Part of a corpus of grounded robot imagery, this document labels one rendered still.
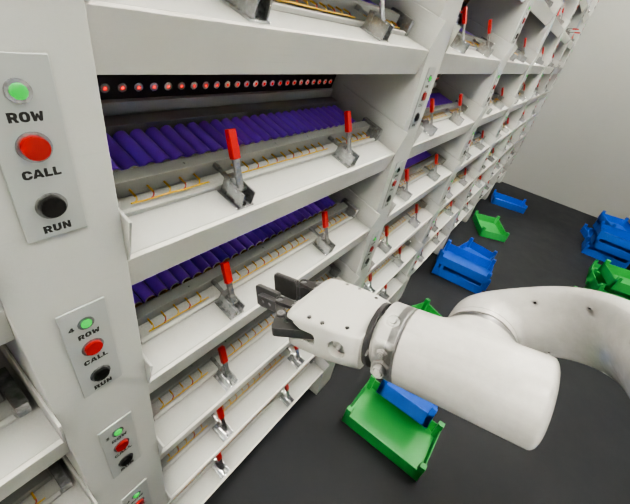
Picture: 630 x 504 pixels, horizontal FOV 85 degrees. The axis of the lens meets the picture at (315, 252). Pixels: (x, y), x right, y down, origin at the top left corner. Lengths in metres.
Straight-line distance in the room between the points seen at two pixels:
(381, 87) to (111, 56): 0.60
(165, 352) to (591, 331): 0.48
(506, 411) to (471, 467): 1.16
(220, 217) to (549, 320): 0.37
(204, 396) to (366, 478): 0.75
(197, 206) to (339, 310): 0.21
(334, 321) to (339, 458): 0.97
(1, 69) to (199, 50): 0.14
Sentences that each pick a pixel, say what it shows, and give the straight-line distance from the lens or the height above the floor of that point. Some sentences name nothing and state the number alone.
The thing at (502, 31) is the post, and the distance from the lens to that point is 1.46.
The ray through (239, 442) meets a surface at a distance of 1.12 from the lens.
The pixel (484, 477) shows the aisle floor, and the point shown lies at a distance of 1.51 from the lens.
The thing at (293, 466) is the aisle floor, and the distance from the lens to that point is 1.28.
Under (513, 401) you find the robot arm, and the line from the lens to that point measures 0.34.
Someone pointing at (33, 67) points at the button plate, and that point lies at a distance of 0.28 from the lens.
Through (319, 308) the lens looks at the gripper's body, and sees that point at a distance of 0.40.
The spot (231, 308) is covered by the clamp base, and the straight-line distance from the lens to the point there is 0.56.
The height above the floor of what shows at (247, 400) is 0.36.
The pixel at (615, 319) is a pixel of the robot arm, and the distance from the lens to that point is 0.36.
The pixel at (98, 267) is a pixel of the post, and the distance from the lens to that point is 0.36.
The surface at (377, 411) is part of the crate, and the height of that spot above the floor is 0.00.
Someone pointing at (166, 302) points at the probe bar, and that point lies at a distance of 0.54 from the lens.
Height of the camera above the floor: 1.18
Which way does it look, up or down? 35 degrees down
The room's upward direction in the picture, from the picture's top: 13 degrees clockwise
